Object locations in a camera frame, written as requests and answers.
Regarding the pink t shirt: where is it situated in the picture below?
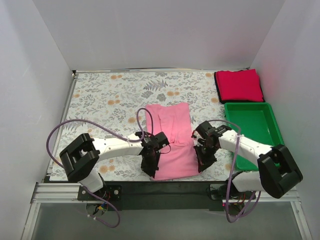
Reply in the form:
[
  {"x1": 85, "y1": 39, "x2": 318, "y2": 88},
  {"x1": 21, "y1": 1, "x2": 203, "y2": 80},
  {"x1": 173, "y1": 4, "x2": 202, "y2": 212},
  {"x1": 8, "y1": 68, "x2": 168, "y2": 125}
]
[{"x1": 145, "y1": 102, "x2": 199, "y2": 181}]

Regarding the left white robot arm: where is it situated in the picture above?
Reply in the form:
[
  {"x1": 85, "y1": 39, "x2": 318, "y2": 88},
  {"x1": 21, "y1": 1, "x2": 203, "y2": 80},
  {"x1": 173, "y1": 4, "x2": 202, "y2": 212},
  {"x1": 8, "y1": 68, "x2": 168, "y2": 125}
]
[{"x1": 59, "y1": 131, "x2": 170, "y2": 200}]

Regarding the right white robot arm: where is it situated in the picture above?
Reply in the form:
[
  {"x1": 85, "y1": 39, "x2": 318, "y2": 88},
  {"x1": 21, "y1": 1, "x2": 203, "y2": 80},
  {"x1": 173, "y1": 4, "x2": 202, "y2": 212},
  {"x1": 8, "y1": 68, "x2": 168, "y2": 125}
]
[{"x1": 192, "y1": 121, "x2": 303, "y2": 199}]

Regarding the green plastic tray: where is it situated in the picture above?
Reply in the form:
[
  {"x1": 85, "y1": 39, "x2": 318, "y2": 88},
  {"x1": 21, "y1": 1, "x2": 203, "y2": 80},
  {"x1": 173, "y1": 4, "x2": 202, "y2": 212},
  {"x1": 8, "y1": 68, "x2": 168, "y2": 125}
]
[{"x1": 223, "y1": 102, "x2": 286, "y2": 172}]

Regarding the folded red t shirt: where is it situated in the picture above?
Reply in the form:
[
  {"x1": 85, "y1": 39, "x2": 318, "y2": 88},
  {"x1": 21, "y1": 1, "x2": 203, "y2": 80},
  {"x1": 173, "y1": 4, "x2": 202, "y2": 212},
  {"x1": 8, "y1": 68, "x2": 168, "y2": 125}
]
[{"x1": 215, "y1": 69, "x2": 264, "y2": 102}]

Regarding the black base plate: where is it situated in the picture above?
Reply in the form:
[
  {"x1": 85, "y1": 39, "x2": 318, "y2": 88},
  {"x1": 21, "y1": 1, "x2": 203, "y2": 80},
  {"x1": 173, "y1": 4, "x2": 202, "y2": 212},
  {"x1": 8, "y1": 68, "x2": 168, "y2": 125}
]
[{"x1": 77, "y1": 180, "x2": 258, "y2": 212}]

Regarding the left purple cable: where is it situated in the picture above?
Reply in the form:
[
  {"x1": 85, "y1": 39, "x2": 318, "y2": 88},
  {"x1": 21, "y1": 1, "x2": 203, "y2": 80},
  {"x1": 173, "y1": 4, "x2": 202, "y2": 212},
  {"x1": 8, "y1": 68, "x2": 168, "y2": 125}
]
[{"x1": 46, "y1": 107, "x2": 157, "y2": 229}]

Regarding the aluminium frame rail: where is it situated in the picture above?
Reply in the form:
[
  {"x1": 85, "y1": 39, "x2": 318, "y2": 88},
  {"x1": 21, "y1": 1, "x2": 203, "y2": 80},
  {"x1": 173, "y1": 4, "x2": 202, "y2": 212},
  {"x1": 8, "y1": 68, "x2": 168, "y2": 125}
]
[{"x1": 21, "y1": 182, "x2": 312, "y2": 240}]

